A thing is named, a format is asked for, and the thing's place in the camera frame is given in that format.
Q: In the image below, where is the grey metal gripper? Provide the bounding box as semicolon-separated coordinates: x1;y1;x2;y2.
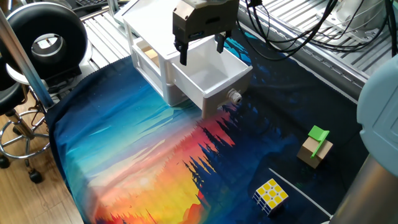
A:
172;0;241;67

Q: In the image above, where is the white plastic drawer with knob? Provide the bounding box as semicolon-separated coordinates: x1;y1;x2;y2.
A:
169;34;254;120

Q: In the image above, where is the white gripper mounting plate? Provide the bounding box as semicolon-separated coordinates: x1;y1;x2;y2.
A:
182;0;231;9

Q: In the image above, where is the white plastic drawer cabinet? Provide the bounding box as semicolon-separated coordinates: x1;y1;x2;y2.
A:
122;0;218;108

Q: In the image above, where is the grey round drawer knob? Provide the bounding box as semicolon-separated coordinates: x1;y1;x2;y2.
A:
226;88;243;105

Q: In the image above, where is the brown block inside cabinet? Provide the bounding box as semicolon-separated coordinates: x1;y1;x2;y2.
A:
141;46;160;68

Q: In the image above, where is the colourful sunset forest cloth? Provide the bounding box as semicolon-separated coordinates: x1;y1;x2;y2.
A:
45;24;371;224

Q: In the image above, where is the black keyboard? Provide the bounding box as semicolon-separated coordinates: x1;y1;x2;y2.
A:
74;0;108;7

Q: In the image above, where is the small brown wooden block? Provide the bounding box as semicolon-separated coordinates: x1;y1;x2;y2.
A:
296;136;334;170

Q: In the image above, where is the Rubik's cube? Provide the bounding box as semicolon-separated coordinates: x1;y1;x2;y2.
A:
252;178;289;216

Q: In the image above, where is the thin white strip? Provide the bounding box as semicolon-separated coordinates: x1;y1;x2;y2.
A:
269;167;333;218

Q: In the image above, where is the black stool chrome base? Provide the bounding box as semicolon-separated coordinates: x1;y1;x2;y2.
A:
0;55;52;184

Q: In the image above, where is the black cable bundle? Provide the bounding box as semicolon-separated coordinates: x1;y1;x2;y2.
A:
236;0;398;62

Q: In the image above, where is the grey aluminium rail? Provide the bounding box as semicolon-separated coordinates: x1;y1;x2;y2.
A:
238;9;374;105

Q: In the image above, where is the black ring light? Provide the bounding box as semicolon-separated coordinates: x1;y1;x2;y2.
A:
0;2;90;82

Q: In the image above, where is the green plastic bracket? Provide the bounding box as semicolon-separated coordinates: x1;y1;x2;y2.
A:
307;124;330;159

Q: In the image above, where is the aluminium frame post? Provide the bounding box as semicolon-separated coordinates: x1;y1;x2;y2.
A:
0;7;55;110

